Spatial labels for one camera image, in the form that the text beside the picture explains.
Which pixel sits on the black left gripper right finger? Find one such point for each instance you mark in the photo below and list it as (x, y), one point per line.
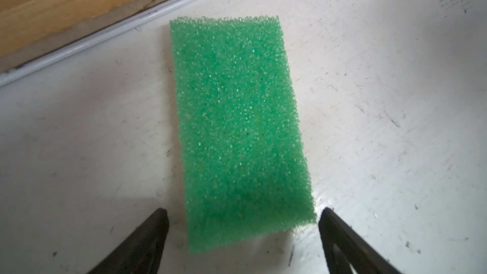
(345, 251)

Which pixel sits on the white wire wooden shelf unit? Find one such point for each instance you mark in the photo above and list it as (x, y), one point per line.
(39, 33)

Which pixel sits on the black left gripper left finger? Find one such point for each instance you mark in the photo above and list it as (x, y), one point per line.
(141, 252)

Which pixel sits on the light green sponge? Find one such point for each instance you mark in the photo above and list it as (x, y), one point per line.
(244, 170)

